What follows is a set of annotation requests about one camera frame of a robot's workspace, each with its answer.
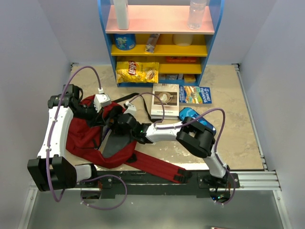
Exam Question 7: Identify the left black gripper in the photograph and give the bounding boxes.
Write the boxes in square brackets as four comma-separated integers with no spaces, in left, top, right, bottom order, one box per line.
[73,100,106,128]

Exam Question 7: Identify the red backpack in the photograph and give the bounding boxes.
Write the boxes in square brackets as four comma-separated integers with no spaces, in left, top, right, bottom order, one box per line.
[66,94,192,184]

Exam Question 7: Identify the white coffee cover book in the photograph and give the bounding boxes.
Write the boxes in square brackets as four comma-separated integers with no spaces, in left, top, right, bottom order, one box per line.
[151,83,179,120]

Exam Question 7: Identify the blue pencil case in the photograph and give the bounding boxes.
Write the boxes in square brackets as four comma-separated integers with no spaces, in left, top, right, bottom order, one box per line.
[178,107,216,135]

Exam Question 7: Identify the blue Treehouse book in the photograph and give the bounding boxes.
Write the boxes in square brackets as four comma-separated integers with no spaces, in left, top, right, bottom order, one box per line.
[179,86,212,105]

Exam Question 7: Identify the purple book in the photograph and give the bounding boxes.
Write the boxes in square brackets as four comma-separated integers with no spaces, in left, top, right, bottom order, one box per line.
[102,127,112,145]

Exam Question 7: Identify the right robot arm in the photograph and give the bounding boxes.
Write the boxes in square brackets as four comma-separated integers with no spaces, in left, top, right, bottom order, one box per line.
[111,114,229,187]

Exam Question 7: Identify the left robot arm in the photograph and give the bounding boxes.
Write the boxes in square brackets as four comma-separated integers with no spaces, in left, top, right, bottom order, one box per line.
[27,84,111,191]

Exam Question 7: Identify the yellow Lays chips bag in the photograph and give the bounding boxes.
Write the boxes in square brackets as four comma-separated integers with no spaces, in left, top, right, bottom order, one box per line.
[116,60,159,83]

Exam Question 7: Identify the white small carton boxes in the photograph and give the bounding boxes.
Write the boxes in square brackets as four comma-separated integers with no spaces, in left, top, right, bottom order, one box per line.
[159,73,183,80]

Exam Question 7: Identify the red flat snack box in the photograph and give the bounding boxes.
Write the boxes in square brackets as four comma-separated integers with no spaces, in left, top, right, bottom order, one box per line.
[165,56,198,63]

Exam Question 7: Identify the yellow small box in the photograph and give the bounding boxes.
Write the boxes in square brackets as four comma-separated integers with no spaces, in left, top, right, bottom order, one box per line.
[183,74,196,83]

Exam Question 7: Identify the blue snack canister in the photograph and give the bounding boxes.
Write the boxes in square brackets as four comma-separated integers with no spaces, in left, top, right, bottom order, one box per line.
[113,34,136,51]

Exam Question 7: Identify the blue shelf unit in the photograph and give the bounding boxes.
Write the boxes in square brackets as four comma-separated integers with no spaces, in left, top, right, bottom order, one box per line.
[97,0,224,86]

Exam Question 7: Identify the brown wrapped snack bar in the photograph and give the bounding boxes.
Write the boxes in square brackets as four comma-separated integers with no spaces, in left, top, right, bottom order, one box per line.
[144,34,160,53]

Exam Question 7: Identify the cream white jar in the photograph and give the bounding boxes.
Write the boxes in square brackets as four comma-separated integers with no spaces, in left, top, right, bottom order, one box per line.
[173,34,193,47]

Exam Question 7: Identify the white tall bottle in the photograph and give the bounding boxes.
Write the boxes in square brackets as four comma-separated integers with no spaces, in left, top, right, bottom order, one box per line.
[113,0,129,30]

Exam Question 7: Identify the clear plastic water bottle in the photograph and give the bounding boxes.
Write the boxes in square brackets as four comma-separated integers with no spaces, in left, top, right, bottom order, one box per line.
[187,0,207,30]

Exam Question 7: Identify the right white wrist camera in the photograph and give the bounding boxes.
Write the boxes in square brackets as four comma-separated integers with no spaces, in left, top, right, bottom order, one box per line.
[124,101,137,116]

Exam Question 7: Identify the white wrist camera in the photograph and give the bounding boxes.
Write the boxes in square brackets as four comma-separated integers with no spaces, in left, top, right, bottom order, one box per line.
[93,88,112,112]
[124,101,137,116]

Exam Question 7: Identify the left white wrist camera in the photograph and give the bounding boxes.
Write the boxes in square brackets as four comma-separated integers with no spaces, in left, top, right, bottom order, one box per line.
[93,88,112,112]

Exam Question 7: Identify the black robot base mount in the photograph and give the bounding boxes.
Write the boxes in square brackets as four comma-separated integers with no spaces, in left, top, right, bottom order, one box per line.
[76,170,240,199]

